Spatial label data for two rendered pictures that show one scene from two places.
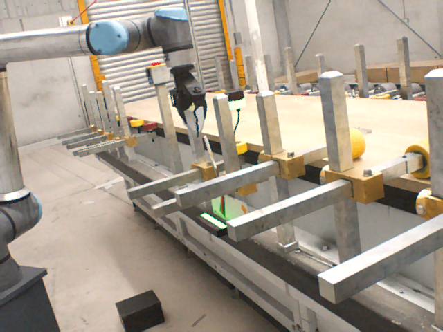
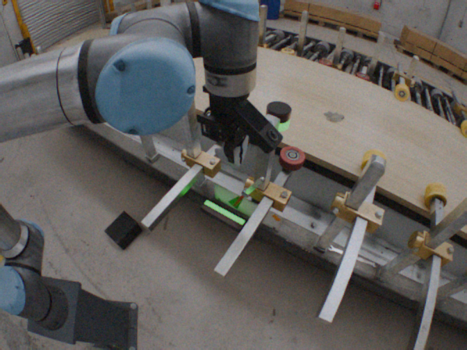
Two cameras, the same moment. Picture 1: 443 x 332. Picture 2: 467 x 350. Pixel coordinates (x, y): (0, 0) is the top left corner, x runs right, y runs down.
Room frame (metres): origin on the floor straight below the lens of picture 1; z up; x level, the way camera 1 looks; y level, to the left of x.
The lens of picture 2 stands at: (1.01, 0.27, 1.43)
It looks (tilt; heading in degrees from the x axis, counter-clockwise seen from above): 51 degrees down; 327
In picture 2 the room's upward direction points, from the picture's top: straight up
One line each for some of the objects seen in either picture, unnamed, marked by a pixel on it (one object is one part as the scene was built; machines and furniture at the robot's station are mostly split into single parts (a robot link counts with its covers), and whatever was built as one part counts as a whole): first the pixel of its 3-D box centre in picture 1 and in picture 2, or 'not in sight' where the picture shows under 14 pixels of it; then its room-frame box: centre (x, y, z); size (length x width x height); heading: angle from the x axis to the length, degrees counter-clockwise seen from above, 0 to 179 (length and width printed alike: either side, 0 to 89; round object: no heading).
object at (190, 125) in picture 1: (187, 123); (226, 155); (1.33, 0.08, 1.05); 0.06 x 0.03 x 0.09; 24
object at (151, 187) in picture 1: (188, 176); (192, 177); (1.48, 0.12, 0.84); 0.44 x 0.03 x 0.04; 114
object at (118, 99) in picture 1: (125, 129); not in sight; (2.45, 0.49, 0.90); 0.04 x 0.04 x 0.48; 24
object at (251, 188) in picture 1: (239, 181); (267, 192); (1.30, -0.04, 0.85); 0.14 x 0.06 x 0.05; 24
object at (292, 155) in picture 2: not in sight; (290, 165); (1.33, -0.17, 0.85); 0.08 x 0.08 x 0.11
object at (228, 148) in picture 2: (185, 108); (232, 145); (1.31, 0.07, 1.09); 0.05 x 0.02 x 0.09; 114
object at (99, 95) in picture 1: (106, 127); not in sight; (2.91, 0.69, 0.87); 0.04 x 0.04 x 0.48; 24
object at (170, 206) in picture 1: (222, 189); (262, 211); (1.25, 0.01, 0.84); 0.43 x 0.03 x 0.04; 114
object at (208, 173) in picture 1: (204, 169); (200, 161); (1.52, 0.06, 0.84); 0.14 x 0.06 x 0.05; 24
